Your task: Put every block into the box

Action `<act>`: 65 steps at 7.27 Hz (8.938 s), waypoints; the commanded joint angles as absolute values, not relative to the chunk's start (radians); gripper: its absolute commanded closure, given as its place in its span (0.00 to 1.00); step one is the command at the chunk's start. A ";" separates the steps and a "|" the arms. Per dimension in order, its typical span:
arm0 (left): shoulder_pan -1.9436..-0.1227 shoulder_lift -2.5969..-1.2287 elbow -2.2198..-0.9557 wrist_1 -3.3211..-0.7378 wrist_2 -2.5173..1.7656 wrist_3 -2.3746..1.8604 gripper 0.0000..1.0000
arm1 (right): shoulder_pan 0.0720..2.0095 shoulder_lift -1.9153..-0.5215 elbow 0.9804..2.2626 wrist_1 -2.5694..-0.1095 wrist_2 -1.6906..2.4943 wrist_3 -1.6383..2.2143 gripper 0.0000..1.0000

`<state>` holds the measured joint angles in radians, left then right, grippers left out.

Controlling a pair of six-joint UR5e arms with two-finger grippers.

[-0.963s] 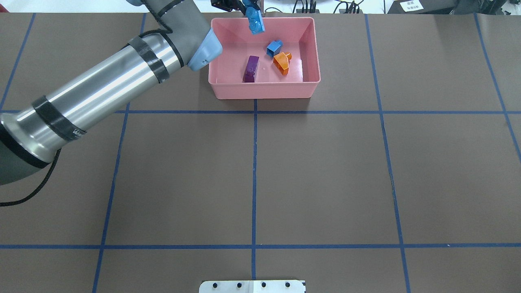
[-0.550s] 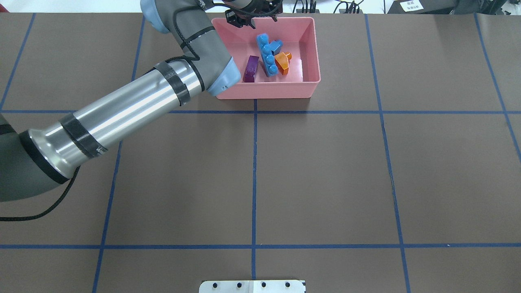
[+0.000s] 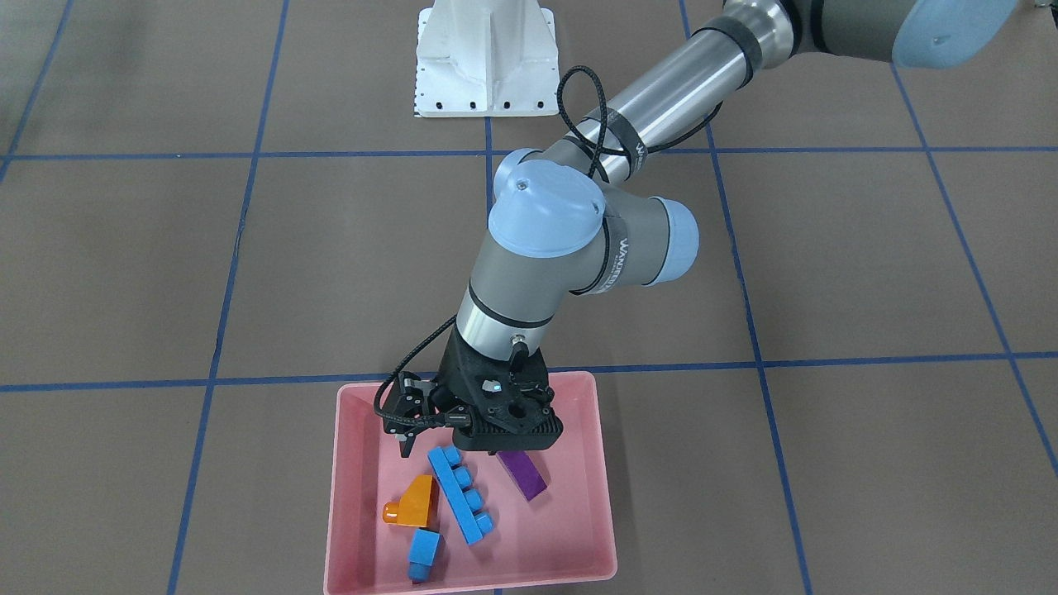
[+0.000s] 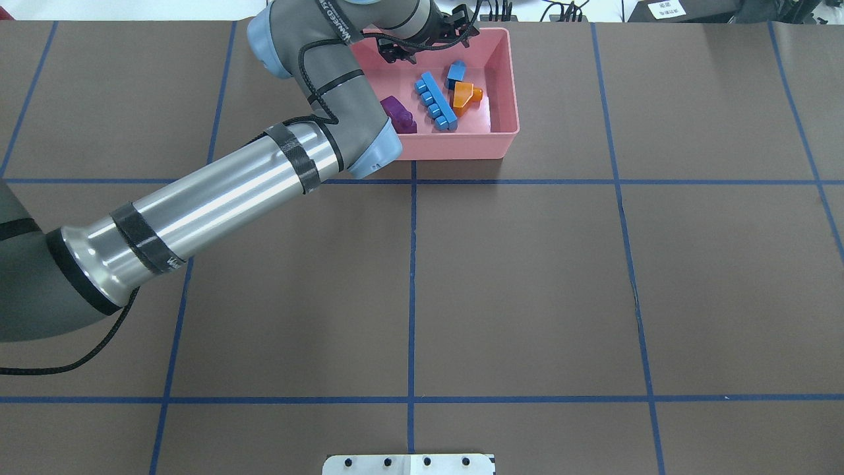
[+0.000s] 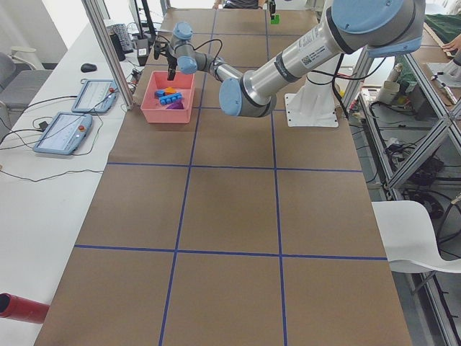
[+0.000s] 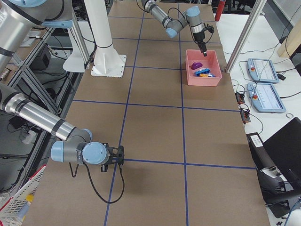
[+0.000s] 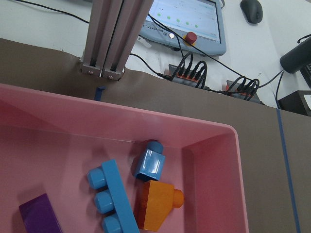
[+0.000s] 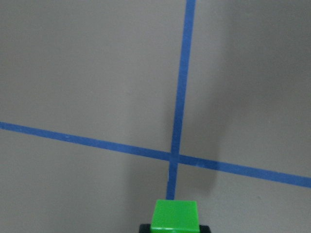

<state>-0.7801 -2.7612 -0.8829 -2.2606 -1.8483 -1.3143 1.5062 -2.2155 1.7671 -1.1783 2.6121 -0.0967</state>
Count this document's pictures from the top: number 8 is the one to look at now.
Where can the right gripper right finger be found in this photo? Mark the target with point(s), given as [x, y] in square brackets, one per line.
[204, 229]

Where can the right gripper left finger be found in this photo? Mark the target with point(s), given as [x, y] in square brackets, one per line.
[144, 228]

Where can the green toy block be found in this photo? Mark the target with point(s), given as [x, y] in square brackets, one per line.
[175, 216]

